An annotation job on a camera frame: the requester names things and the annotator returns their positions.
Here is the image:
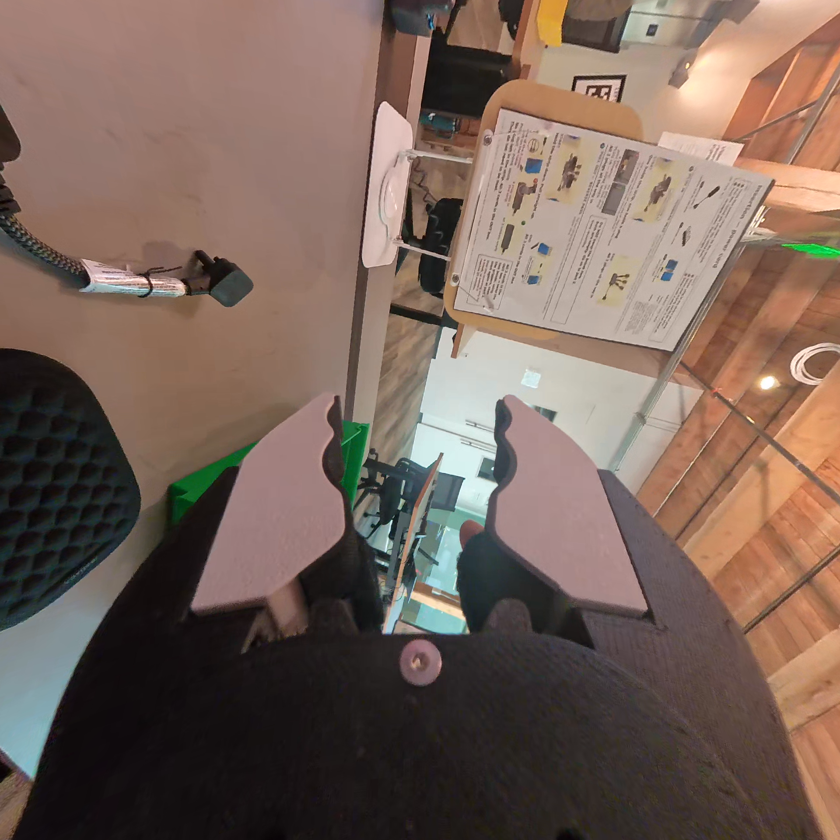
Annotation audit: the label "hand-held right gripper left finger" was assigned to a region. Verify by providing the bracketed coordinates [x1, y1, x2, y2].
[189, 392, 350, 616]

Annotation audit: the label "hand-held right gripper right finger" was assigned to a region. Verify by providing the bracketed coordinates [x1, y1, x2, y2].
[484, 394, 651, 619]

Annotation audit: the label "green plastic bin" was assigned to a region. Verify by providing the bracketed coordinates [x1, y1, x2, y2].
[167, 420, 370, 527]

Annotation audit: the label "braided power strip cable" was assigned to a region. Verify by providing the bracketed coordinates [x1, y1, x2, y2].
[0, 164, 188, 301]

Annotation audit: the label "black office chair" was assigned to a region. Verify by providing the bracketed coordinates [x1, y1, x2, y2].
[415, 196, 468, 298]
[357, 451, 422, 540]

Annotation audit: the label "black honeycomb cushion pad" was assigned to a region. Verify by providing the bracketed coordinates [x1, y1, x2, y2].
[0, 348, 143, 632]

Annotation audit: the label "printed instruction sheet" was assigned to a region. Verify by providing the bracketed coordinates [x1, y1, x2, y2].
[451, 107, 777, 353]

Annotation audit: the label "white display stand base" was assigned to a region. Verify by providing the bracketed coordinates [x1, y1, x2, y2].
[360, 100, 417, 270]

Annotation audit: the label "white paper sheet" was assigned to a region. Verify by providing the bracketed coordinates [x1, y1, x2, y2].
[658, 130, 747, 166]

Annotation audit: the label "black framed marker poster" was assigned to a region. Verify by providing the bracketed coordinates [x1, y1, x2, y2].
[571, 73, 629, 106]

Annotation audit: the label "yellow plastic bin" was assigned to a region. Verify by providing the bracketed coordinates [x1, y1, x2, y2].
[535, 0, 572, 48]

